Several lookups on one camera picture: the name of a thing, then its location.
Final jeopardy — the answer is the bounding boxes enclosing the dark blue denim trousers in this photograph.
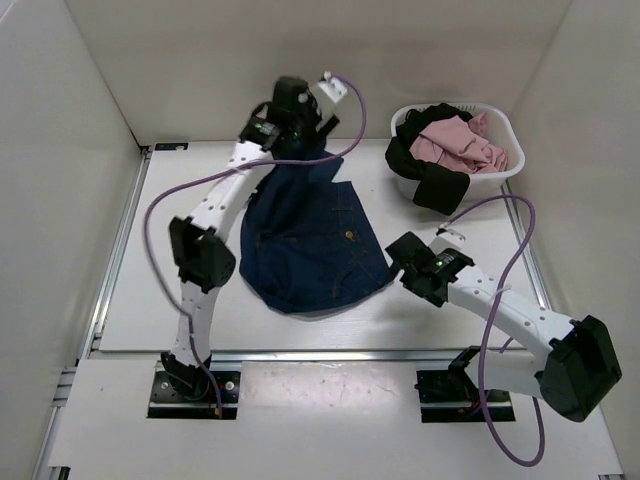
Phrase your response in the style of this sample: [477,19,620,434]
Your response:
[239,146,392,314]

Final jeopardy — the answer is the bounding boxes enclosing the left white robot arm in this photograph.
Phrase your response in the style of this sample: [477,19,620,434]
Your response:
[161,73,348,400]

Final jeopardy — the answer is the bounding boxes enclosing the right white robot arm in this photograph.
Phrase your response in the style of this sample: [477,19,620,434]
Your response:
[386,230,622,422]

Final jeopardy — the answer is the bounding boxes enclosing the black garment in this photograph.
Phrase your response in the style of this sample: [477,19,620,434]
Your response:
[385,103,473,215]

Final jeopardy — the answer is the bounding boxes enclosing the white plastic laundry basket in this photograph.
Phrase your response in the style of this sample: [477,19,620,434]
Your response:
[390,102,525,201]

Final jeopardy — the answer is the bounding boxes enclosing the blue label sticker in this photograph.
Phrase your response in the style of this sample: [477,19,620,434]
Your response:
[154,142,189,151]

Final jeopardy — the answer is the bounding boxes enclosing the pink garment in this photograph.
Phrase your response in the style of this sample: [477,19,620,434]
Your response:
[409,112,509,175]

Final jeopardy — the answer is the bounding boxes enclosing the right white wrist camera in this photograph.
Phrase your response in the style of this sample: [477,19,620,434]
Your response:
[429,228,466,255]

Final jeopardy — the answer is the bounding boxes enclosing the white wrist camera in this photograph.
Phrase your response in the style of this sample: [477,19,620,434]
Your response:
[310,71,348,118]
[429,228,466,255]

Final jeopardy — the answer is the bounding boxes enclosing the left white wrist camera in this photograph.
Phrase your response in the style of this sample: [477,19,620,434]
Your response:
[310,71,348,118]

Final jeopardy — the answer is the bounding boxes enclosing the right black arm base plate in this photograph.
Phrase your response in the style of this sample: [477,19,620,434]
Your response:
[414,370,516,424]

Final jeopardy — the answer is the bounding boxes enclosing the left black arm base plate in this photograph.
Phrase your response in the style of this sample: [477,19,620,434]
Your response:
[147,369,241,420]

